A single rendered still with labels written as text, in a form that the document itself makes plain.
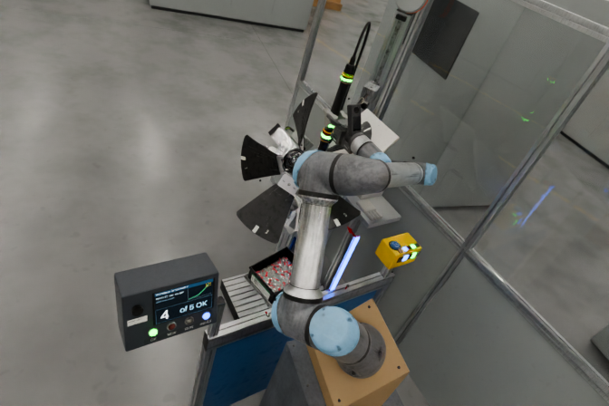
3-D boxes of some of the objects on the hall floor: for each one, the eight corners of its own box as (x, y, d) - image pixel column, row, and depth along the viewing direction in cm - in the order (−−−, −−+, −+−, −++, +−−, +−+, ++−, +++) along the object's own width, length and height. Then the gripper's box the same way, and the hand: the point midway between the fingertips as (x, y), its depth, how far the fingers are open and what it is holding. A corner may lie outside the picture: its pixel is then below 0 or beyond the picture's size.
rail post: (192, 425, 194) (213, 338, 149) (195, 434, 192) (217, 348, 146) (184, 430, 192) (202, 342, 147) (187, 438, 190) (206, 352, 144)
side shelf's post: (323, 287, 281) (365, 199, 232) (327, 292, 278) (369, 204, 230) (319, 289, 279) (360, 200, 230) (323, 294, 276) (363, 205, 228)
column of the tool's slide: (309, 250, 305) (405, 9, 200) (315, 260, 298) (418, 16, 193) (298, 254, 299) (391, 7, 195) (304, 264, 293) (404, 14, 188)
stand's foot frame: (301, 265, 292) (304, 257, 287) (334, 317, 263) (338, 311, 259) (219, 287, 259) (221, 279, 254) (248, 351, 230) (250, 343, 226)
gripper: (341, 155, 145) (312, 123, 158) (365, 152, 151) (335, 121, 164) (349, 135, 140) (317, 103, 153) (373, 133, 146) (342, 102, 159)
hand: (331, 108), depth 156 cm, fingers closed on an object, 4 cm apart
